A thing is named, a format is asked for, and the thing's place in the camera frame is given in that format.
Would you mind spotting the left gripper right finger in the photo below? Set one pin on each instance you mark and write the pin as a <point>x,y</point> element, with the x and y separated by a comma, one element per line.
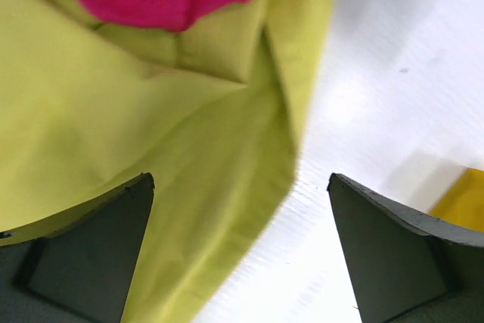
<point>405,265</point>

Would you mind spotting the yellow-green cloth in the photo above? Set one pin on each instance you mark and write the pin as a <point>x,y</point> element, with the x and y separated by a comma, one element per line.
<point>215,114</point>

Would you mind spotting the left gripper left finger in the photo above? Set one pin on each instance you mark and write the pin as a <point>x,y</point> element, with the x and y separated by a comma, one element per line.
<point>80,272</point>

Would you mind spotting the yellow cube block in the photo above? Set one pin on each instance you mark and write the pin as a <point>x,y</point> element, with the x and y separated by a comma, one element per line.
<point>462,203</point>

